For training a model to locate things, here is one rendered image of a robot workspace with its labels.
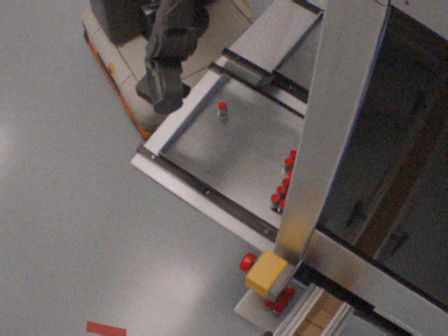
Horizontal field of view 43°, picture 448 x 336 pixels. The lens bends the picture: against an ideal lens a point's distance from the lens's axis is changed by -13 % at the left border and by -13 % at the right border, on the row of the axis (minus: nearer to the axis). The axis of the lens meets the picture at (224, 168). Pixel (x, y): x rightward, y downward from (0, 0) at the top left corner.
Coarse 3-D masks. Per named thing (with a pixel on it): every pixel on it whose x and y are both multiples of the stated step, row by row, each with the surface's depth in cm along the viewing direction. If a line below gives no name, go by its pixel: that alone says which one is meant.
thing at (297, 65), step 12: (312, 24) 161; (300, 36) 159; (312, 36) 163; (300, 48) 161; (312, 48) 161; (288, 60) 159; (300, 60) 159; (312, 60) 159; (276, 72) 154; (288, 72) 157; (300, 72) 158; (312, 72) 158; (300, 84) 152
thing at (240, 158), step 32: (224, 96) 154; (256, 96) 152; (192, 128) 151; (224, 128) 150; (256, 128) 151; (288, 128) 151; (192, 160) 147; (224, 160) 147; (256, 160) 147; (224, 192) 140; (256, 192) 144
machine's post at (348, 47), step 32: (352, 0) 54; (384, 0) 51; (352, 32) 58; (320, 64) 67; (352, 64) 63; (320, 96) 72; (352, 96) 68; (320, 128) 78; (352, 128) 75; (320, 160) 85; (288, 192) 100; (320, 192) 93; (288, 224) 111; (288, 256) 125
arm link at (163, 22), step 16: (176, 0) 109; (192, 0) 111; (160, 16) 111; (176, 16) 110; (192, 16) 112; (160, 32) 111; (176, 32) 113; (192, 32) 113; (160, 48) 112; (176, 48) 113; (192, 48) 114
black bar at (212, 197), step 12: (144, 156) 146; (156, 156) 145; (168, 168) 144; (180, 180) 144; (192, 180) 143; (204, 192) 142; (216, 204) 141; (228, 204) 141; (240, 216) 139; (252, 228) 139; (264, 228) 138
